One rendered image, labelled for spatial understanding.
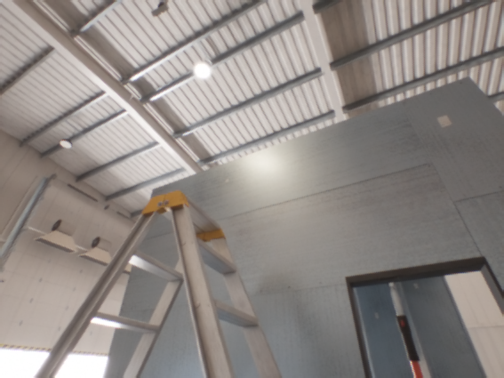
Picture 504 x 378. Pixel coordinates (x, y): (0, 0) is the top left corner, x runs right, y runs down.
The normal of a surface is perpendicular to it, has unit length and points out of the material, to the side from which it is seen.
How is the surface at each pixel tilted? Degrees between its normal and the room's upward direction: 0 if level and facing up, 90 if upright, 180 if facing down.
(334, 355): 90
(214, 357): 88
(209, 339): 88
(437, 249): 90
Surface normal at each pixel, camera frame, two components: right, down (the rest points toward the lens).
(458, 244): -0.46, -0.52
